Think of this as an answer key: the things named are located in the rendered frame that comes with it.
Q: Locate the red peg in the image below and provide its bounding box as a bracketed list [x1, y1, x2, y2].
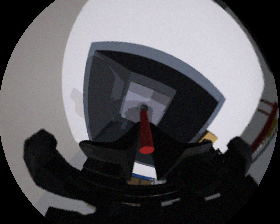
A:
[140, 109, 154, 154]

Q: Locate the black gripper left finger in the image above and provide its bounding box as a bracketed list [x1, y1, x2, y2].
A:
[79, 122, 140, 181]

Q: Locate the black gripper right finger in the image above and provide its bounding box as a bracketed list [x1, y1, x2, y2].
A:
[150, 122, 214, 182]

